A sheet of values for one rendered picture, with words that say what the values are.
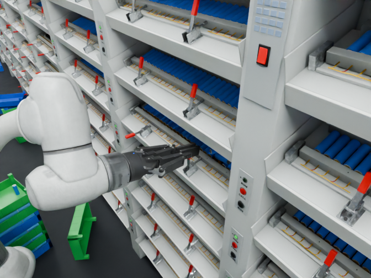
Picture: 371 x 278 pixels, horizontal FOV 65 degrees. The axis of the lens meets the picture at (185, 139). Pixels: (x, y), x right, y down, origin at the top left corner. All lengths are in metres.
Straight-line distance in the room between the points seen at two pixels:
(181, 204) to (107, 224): 1.04
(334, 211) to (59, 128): 0.54
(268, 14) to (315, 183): 0.32
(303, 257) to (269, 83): 0.40
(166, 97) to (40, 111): 0.38
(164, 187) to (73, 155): 0.56
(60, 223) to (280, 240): 1.64
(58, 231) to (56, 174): 1.47
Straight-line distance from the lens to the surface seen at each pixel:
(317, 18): 0.53
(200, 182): 0.86
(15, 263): 1.41
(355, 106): 0.47
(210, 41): 0.68
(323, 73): 0.53
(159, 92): 0.90
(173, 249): 1.42
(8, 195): 1.84
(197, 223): 1.01
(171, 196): 1.10
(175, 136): 0.98
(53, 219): 2.18
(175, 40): 0.72
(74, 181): 0.64
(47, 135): 0.64
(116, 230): 1.99
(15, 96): 3.80
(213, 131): 0.72
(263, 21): 0.51
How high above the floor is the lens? 1.52
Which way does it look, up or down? 34 degrees down
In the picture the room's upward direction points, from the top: straight up
